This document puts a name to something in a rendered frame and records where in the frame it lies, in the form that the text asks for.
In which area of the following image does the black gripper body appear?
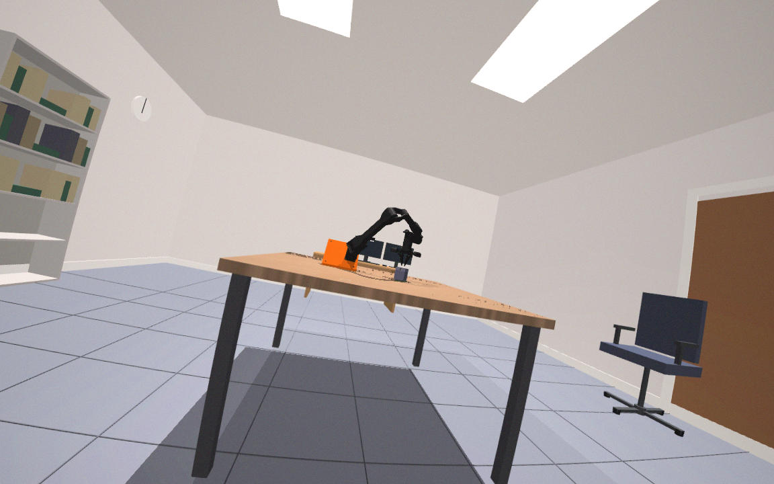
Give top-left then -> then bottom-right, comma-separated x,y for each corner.
390,241 -> 421,257

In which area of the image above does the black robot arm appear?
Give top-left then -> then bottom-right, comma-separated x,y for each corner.
344,207 -> 423,262

